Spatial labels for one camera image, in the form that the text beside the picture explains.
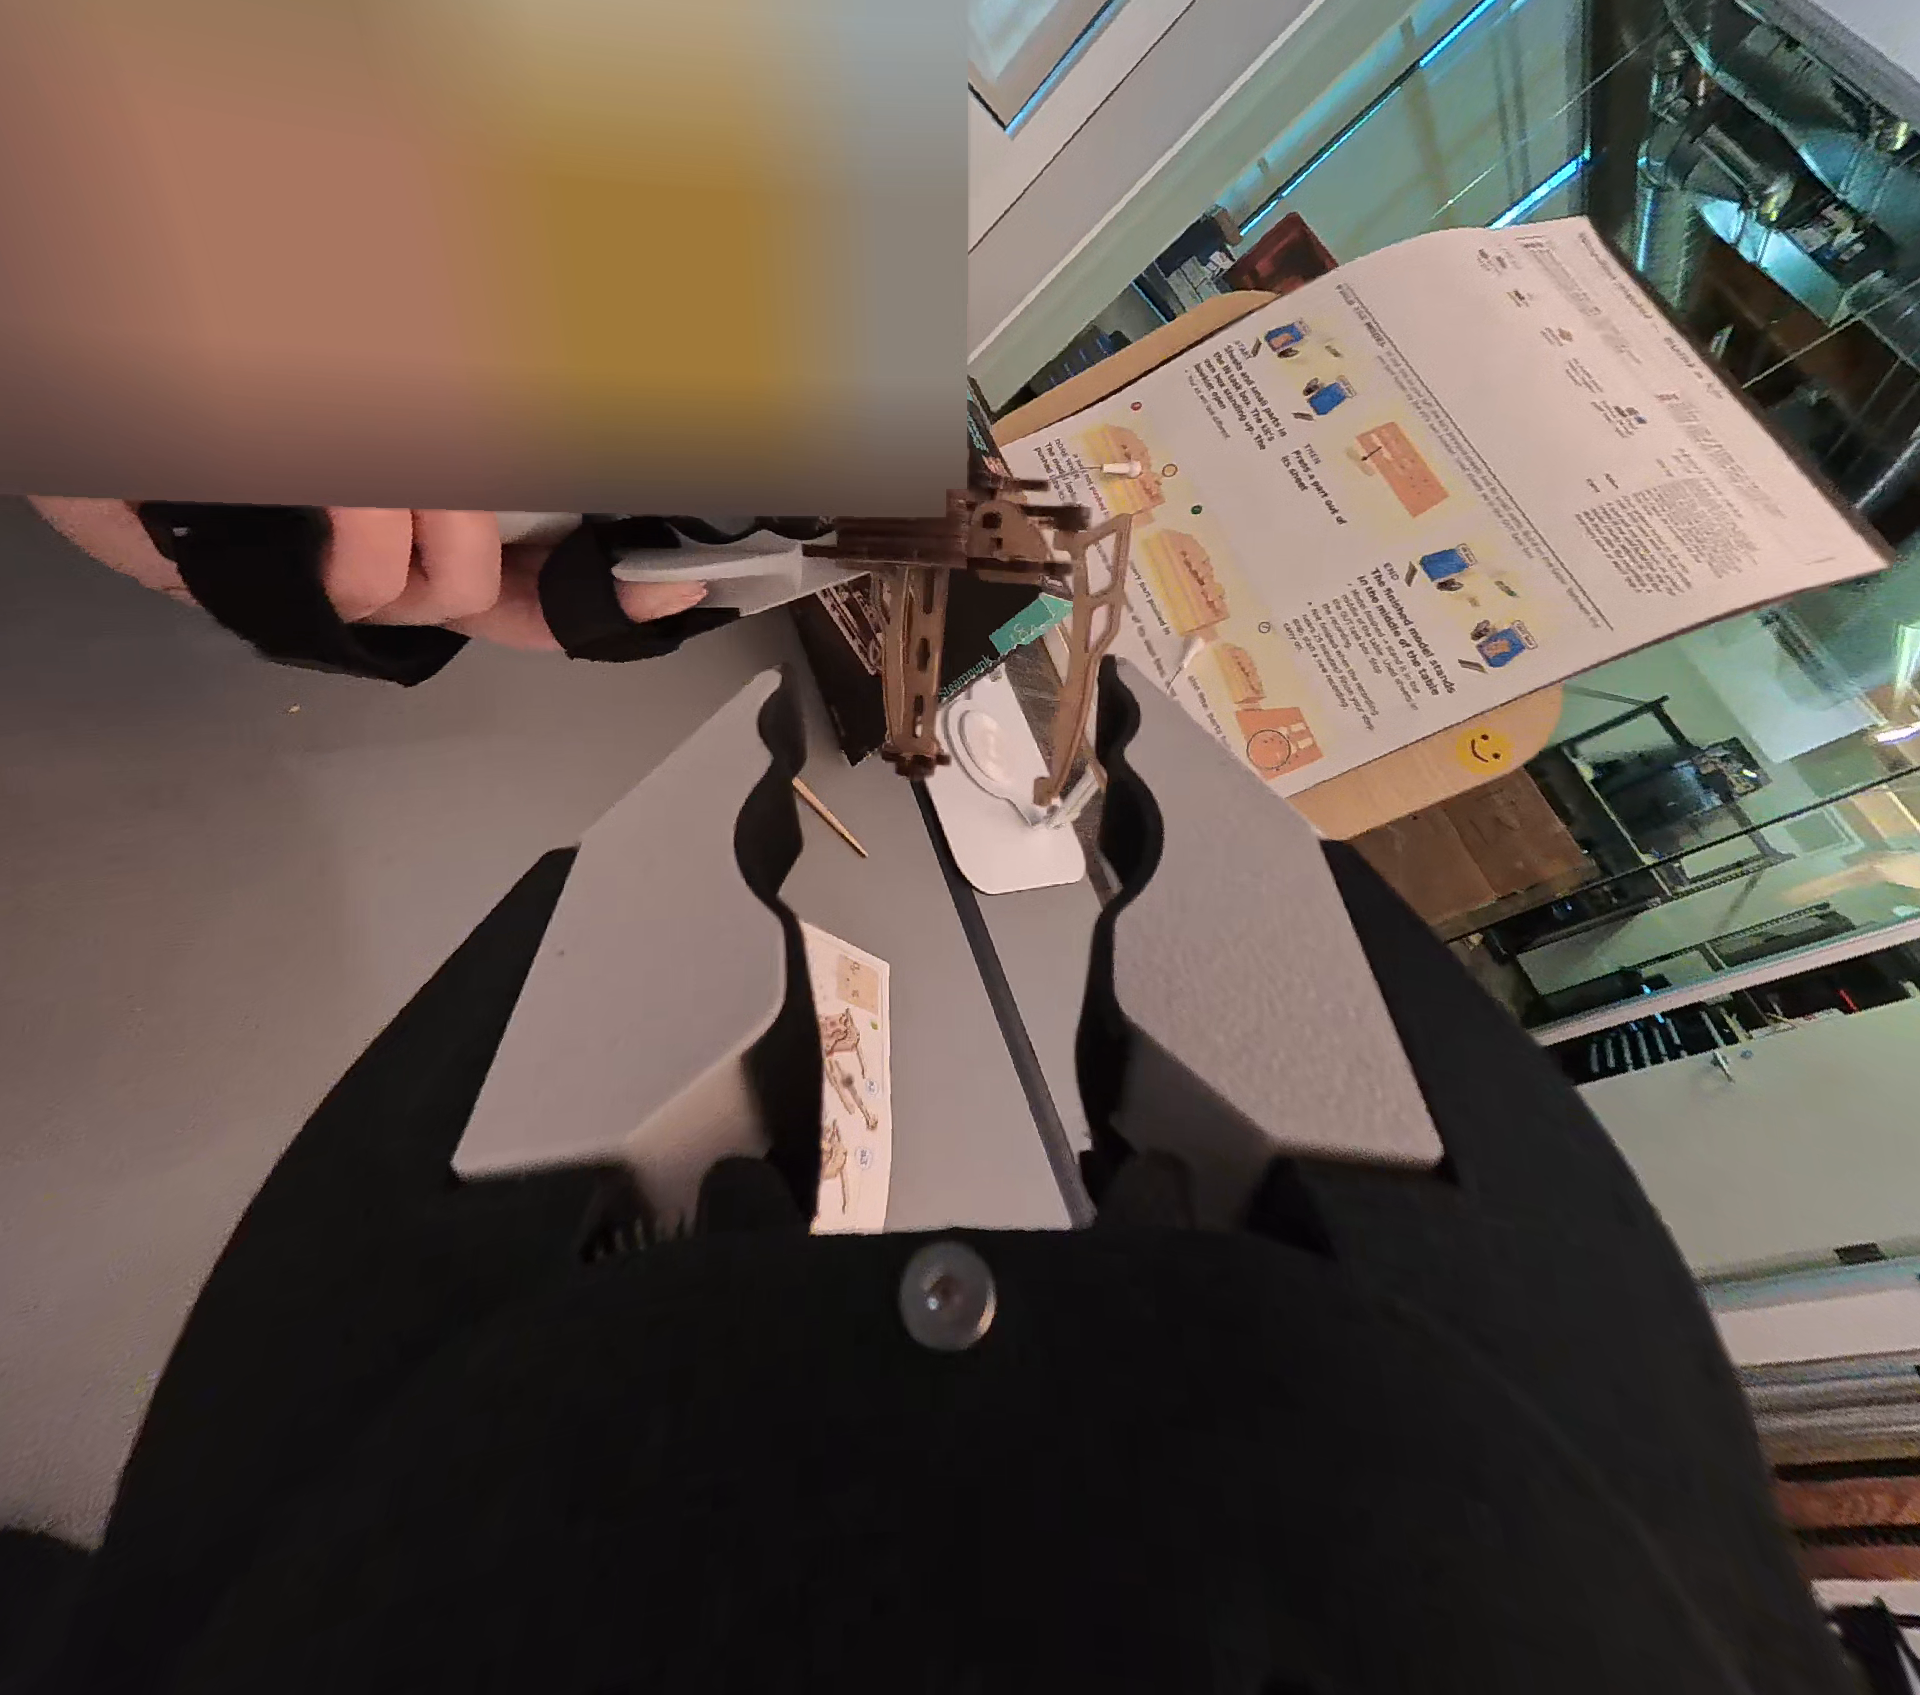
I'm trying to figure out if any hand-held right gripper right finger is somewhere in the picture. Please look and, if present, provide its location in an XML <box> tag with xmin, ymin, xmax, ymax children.
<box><xmin>1072</xmin><ymin>656</ymin><xmax>1450</xmax><ymax>1224</ymax></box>

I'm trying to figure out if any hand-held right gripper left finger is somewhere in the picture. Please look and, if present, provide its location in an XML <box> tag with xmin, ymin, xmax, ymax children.
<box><xmin>452</xmin><ymin>665</ymin><xmax>825</xmax><ymax>1233</ymax></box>

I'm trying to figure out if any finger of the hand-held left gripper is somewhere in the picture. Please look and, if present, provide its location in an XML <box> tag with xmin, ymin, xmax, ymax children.
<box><xmin>605</xmin><ymin>508</ymin><xmax>854</xmax><ymax>618</ymax></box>

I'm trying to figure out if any brown wooden mechanical model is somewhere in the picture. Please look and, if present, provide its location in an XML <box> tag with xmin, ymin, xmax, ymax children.
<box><xmin>801</xmin><ymin>457</ymin><xmax>1133</xmax><ymax>813</ymax></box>

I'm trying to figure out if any black model kit box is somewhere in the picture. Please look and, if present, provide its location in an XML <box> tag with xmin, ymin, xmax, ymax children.
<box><xmin>790</xmin><ymin>374</ymin><xmax>1065</xmax><ymax>768</ymax></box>

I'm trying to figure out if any person's left hand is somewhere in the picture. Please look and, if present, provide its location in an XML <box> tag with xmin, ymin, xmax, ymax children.
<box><xmin>29</xmin><ymin>498</ymin><xmax>710</xmax><ymax>656</ymax></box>

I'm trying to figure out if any illustrated assembly leaflet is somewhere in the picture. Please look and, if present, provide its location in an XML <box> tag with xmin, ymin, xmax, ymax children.
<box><xmin>801</xmin><ymin>921</ymin><xmax>894</xmax><ymax>1236</ymax></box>

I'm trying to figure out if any white board stand base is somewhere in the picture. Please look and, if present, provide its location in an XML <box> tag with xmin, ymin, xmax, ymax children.
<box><xmin>921</xmin><ymin>675</ymin><xmax>1104</xmax><ymax>895</ymax></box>

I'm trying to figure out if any printed instruction sheet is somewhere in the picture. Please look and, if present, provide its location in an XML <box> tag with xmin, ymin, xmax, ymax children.
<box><xmin>997</xmin><ymin>216</ymin><xmax>1891</xmax><ymax>797</ymax></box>

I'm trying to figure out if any red storage crate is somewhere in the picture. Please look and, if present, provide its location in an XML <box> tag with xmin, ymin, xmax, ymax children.
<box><xmin>1237</xmin><ymin>213</ymin><xmax>1340</xmax><ymax>294</ymax></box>

